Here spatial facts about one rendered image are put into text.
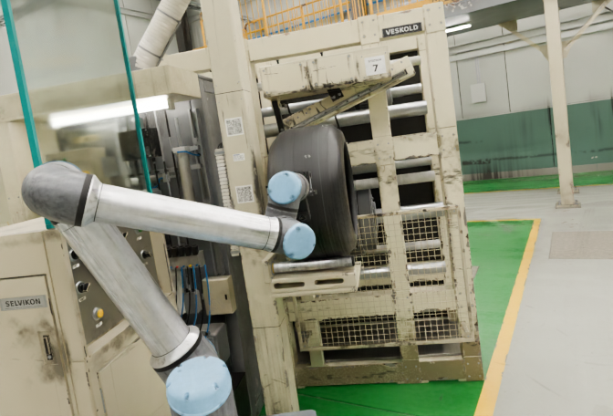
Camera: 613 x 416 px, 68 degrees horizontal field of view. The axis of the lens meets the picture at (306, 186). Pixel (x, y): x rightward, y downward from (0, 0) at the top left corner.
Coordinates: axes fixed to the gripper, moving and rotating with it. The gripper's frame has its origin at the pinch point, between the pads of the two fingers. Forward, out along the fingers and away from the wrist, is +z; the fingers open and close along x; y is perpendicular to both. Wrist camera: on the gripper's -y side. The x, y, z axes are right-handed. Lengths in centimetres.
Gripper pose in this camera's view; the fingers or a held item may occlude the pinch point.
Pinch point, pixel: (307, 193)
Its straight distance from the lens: 160.5
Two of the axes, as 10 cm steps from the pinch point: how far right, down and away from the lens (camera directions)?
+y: -1.0, -9.9, 0.3
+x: -9.8, 1.0, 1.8
